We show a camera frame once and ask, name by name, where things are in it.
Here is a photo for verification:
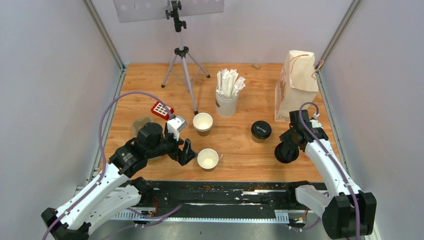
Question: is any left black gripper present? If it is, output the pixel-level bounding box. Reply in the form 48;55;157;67
146;127;199;166

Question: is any brown paper cup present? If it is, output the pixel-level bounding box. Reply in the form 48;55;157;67
251;133;270;144
197;148;220;172

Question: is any black plastic cup lid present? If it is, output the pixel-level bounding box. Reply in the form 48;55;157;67
250;120;272;136

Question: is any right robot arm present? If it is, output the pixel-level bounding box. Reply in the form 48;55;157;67
274;109;377;240

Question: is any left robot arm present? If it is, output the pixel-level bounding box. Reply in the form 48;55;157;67
41;116;197;240

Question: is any kraft paper takeout bag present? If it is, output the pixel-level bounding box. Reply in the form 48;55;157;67
274;50;319;123

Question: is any stack of black lids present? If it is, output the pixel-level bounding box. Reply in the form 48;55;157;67
274;142;300;164

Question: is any stack of paper cups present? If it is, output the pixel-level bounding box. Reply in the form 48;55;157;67
192;112;213;137

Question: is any red keypad box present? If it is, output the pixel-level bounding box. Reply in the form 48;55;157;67
150;101;175;121

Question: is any brown pulp cup carrier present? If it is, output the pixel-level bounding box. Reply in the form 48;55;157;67
130;116;154;137

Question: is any white straw holder cup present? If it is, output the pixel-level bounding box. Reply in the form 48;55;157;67
215;89;239;118

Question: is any bundle of wrapped straws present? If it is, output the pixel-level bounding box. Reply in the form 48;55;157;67
215;68;246;100

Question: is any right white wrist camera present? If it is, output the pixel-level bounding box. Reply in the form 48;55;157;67
310;113;324;129

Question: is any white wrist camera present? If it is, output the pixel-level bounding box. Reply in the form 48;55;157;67
165;115;188;141
310;113;324;129

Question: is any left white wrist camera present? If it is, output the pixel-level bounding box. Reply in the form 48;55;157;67
165;115;188;141

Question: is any grey camera tripod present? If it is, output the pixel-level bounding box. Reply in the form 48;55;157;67
161;0;211;116

